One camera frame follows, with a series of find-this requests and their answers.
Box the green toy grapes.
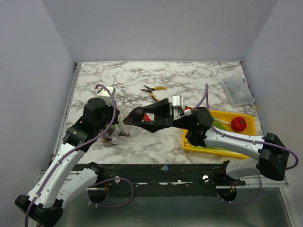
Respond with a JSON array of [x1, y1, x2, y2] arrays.
[[213, 121, 227, 130]]

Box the purple toy eggplant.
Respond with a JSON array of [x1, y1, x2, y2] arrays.
[[123, 106, 145, 125]]

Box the clear zip top bag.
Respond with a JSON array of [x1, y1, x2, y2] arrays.
[[99, 113, 143, 145]]

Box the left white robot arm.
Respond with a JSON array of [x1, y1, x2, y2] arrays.
[[15, 97, 119, 227]]

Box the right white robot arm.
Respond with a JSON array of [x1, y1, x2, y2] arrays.
[[124, 98, 290, 185]]

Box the red black utility knife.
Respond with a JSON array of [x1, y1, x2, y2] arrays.
[[143, 113, 151, 122]]

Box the green onion toy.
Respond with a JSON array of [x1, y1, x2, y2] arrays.
[[214, 118, 230, 125]]

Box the red toy tomato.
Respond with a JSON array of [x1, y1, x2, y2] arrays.
[[231, 117, 247, 132]]

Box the clear plastic screw box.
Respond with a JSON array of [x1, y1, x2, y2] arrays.
[[221, 76, 255, 106]]

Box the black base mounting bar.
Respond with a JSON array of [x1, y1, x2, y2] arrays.
[[98, 162, 245, 197]]

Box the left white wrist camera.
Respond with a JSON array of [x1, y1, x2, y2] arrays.
[[95, 86, 116, 106]]

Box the yellow handled pliers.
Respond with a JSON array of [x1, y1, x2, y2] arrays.
[[140, 84, 167, 103]]

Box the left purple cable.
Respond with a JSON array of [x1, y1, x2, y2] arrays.
[[24, 84, 117, 227]]

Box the purple cable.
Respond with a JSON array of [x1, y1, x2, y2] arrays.
[[189, 83, 299, 205], [24, 84, 117, 227]]

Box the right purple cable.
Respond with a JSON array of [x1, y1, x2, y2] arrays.
[[189, 83, 299, 205]]

